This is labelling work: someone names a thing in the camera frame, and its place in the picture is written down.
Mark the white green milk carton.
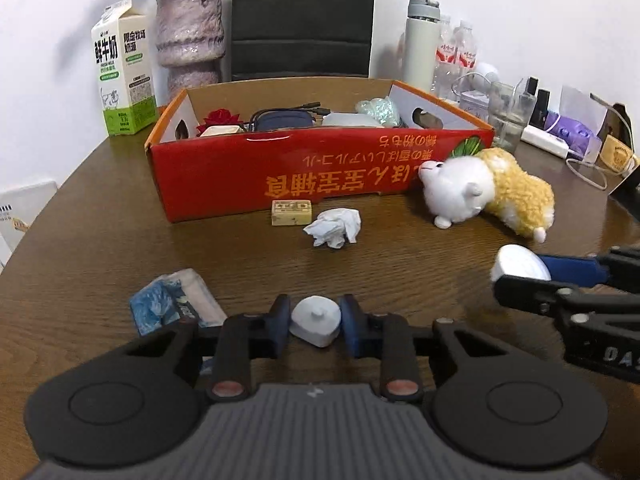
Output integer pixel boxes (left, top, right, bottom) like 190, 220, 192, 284
91, 1, 160, 136

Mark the black cosmetic bottle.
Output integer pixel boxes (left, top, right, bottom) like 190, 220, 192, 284
530, 89, 551, 130
522, 76, 540, 111

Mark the black chair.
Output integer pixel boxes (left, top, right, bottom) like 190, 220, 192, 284
231, 0, 377, 82

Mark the red artificial rose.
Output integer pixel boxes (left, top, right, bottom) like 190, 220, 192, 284
196, 108, 242, 136

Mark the blue white tissue pack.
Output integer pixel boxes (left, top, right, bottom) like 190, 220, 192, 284
129, 268, 228, 337

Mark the iridescent plastic bag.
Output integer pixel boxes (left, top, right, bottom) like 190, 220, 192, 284
356, 96, 401, 128

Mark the white power strip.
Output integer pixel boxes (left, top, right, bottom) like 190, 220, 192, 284
520, 124, 571, 159

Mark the red cardboard box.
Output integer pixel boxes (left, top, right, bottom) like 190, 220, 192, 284
145, 78, 496, 223

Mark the purple textured vase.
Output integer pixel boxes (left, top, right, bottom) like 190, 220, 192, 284
155, 0, 226, 106

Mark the wooden desk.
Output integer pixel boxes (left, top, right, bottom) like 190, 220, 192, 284
0, 77, 640, 480

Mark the smooth white round lid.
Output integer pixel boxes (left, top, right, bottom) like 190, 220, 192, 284
490, 244, 552, 283

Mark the dark blue zip case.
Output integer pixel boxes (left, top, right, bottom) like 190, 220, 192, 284
250, 110, 313, 132

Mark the dark flat device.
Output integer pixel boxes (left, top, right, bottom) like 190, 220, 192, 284
607, 167, 640, 223

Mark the clear water bottle red label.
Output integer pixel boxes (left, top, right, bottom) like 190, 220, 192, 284
432, 15, 457, 98
452, 20, 477, 78

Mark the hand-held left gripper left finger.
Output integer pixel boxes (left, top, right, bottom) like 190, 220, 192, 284
122, 294, 293, 402

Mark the white thermos bottle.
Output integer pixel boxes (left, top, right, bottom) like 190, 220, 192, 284
402, 0, 442, 95

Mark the yellow white plush toy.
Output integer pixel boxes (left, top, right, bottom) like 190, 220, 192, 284
417, 147, 557, 244

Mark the crumpled white tissue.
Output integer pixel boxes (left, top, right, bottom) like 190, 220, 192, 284
302, 207, 362, 250

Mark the white round desk fan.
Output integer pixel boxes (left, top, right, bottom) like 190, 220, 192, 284
472, 61, 501, 83

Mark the white printed box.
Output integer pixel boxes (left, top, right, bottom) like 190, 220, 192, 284
0, 180, 58, 266

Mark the translucent plastic container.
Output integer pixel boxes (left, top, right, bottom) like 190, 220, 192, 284
321, 111, 383, 128

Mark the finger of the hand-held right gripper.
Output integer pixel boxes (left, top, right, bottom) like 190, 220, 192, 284
493, 273, 640, 330
537, 246, 640, 294

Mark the clear glass cup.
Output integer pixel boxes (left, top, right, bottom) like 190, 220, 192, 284
487, 80, 532, 151

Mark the small white tin box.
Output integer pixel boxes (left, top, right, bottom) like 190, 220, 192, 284
457, 89, 491, 121

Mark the white knobbed plastic cap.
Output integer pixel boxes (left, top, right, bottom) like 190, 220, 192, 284
290, 296, 343, 348

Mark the small yellow block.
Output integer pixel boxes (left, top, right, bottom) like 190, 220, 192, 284
271, 199, 314, 227

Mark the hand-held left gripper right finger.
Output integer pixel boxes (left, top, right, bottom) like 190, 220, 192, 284
337, 294, 506, 402

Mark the purple tissue pack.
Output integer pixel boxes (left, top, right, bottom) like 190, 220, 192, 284
545, 110, 601, 161

